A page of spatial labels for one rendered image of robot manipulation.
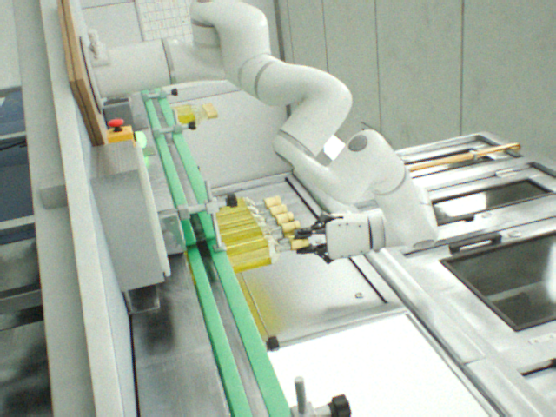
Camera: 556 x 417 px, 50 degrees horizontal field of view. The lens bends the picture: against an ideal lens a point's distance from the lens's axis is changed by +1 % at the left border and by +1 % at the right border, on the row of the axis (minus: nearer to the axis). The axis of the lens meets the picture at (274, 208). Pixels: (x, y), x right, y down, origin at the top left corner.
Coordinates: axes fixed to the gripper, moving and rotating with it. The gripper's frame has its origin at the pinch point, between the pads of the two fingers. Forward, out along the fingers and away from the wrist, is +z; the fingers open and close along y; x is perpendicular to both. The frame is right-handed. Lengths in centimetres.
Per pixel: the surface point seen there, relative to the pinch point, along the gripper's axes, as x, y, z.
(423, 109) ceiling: -272, -62, -92
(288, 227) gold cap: -4.3, 1.8, 3.1
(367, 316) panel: 15.5, -11.8, -11.9
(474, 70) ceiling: -214, -23, -107
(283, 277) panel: -5.0, -12.5, 6.0
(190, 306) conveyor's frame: 30.6, 6.3, 22.0
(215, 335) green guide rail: 37.8, 4.6, 17.0
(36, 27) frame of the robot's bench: -4, 54, 48
